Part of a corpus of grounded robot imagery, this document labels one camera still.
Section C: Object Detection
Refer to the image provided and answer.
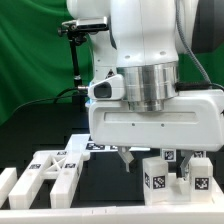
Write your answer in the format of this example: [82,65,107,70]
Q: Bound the white chair back part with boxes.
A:
[9,151,90,210]

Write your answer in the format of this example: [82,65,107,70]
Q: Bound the white chair seat part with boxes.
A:
[143,172,214,206]

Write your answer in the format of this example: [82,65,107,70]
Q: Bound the white frame border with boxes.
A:
[0,180,224,224]

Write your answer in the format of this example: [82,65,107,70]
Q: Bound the white block far left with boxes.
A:
[0,168,17,208]

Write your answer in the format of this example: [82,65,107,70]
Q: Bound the green backdrop curtain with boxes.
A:
[0,0,224,125]

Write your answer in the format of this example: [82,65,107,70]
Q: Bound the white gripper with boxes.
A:
[89,90,224,178]

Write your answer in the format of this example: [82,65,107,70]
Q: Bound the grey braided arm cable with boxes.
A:
[174,0,224,93]

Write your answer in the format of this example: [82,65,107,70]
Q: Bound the black cable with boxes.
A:
[13,87,89,113]

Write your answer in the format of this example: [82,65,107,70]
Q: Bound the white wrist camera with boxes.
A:
[88,74,125,101]

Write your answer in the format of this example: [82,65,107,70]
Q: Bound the white sheet with tags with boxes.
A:
[64,133,151,154]

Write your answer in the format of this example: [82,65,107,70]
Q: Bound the black camera stand pole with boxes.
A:
[68,34,88,113]

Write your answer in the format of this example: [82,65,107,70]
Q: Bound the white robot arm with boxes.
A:
[67,0,224,164]

